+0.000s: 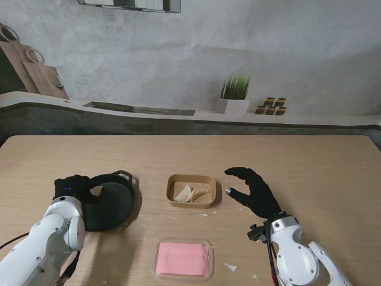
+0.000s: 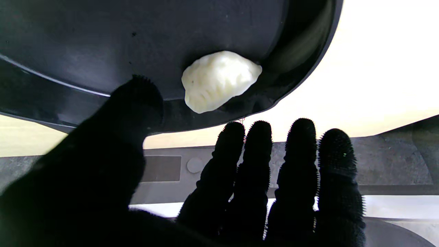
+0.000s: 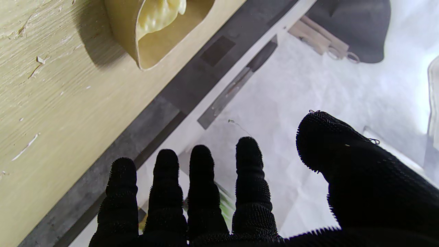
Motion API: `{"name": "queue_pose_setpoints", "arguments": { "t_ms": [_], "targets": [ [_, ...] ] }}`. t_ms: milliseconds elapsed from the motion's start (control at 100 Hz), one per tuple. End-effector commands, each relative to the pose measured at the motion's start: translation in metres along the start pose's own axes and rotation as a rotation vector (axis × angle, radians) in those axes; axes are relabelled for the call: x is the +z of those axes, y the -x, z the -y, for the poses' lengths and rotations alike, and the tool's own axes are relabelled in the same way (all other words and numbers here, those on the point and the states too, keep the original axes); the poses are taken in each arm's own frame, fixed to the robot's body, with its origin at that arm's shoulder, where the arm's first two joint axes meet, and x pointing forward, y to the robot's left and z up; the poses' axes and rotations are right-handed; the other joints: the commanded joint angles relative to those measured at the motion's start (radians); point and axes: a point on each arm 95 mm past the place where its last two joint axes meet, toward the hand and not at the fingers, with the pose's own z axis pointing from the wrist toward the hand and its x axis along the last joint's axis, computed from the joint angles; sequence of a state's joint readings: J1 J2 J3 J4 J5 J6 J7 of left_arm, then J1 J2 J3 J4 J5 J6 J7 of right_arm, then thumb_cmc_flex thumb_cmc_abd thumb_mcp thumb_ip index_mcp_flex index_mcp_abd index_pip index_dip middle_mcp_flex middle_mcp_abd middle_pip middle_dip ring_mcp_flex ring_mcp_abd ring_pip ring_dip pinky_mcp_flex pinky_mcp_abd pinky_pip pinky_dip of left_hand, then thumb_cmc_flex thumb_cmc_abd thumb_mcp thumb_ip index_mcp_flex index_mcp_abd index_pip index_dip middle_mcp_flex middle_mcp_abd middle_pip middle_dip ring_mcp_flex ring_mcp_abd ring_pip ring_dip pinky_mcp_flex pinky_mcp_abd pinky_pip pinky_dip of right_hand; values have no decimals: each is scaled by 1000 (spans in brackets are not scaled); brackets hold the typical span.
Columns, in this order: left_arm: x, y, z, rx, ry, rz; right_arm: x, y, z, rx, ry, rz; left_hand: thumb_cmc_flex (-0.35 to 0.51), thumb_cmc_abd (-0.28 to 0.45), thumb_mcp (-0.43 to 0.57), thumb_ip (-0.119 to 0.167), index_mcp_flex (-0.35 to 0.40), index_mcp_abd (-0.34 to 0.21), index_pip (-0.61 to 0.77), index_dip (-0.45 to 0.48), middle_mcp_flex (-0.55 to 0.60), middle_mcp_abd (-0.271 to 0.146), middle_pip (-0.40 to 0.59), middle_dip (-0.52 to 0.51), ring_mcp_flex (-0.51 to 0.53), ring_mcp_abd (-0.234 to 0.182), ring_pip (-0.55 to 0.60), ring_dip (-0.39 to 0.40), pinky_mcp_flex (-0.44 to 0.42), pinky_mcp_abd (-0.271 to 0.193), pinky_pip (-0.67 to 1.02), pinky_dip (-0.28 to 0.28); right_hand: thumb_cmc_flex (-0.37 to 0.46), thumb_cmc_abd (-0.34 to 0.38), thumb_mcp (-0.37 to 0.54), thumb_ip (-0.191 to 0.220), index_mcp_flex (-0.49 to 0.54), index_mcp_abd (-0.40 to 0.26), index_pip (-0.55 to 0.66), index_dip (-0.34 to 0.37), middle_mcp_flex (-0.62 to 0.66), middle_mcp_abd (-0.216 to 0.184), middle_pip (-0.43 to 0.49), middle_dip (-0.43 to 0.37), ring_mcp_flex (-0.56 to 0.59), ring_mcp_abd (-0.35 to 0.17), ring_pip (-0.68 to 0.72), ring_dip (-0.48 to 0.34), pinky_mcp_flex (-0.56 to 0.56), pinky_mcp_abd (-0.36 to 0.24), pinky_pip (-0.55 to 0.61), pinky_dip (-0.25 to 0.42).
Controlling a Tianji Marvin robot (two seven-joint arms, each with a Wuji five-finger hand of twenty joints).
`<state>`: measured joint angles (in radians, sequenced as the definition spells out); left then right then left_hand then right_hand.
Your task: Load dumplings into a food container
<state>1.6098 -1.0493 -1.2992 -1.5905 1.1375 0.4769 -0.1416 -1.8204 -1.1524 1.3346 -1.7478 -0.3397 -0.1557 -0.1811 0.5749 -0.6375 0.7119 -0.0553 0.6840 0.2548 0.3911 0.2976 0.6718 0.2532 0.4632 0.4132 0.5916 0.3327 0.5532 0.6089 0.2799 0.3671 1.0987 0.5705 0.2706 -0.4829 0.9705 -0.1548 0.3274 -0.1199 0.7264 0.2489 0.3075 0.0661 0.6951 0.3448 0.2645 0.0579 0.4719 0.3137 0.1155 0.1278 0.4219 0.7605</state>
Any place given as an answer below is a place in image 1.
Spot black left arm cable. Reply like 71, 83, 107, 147
0, 232, 83, 284

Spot brown paper food container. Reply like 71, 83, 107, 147
166, 173, 217, 209

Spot clear plastic lid pink sheet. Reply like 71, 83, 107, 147
153, 238, 216, 279

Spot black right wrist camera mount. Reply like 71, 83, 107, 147
246, 223, 268, 244

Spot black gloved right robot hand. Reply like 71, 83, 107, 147
224, 167, 283, 220

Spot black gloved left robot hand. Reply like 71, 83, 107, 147
53, 175, 104, 206

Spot printed potted grass plant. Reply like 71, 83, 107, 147
214, 74, 251, 114

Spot black cast iron skillet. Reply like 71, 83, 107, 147
80, 170, 135, 232

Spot black red right arm cables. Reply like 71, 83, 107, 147
265, 220, 283, 286

